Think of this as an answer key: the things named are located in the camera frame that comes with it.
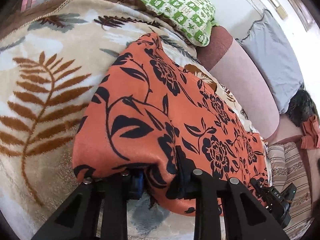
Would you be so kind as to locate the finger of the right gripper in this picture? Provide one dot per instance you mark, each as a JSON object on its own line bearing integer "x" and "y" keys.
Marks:
{"x": 261, "y": 192}

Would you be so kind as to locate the beige wall switch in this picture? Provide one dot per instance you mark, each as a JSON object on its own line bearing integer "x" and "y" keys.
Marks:
{"x": 279, "y": 9}

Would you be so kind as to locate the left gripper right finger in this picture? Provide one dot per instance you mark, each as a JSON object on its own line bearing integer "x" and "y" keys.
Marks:
{"x": 244, "y": 216}

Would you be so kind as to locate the grey pillow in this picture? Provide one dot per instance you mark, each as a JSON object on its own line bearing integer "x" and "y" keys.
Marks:
{"x": 269, "y": 49}

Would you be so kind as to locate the beige leaf pattern blanket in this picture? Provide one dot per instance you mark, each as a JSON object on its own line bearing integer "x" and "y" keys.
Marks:
{"x": 53, "y": 59}

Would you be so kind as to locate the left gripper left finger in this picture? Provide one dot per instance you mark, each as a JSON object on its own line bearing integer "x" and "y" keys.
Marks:
{"x": 96, "y": 209}

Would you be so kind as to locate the black furry item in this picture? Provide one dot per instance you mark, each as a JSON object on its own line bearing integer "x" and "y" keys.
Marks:
{"x": 301, "y": 107}

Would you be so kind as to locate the green white patterned pillow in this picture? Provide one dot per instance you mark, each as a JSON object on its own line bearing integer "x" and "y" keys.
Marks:
{"x": 194, "y": 18}

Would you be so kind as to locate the pink bolster pillow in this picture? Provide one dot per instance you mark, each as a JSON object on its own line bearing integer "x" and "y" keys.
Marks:
{"x": 227, "y": 61}

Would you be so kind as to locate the wooden wall frame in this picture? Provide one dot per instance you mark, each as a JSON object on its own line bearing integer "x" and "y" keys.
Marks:
{"x": 303, "y": 14}

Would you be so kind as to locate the striped beige cushion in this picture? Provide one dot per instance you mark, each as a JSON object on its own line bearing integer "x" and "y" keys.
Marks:
{"x": 287, "y": 167}

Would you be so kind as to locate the orange black floral cloth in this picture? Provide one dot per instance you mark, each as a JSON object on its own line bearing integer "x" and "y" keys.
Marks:
{"x": 149, "y": 113}

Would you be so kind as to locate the orange crumpled garment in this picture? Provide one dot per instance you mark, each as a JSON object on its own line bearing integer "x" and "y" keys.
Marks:
{"x": 310, "y": 138}

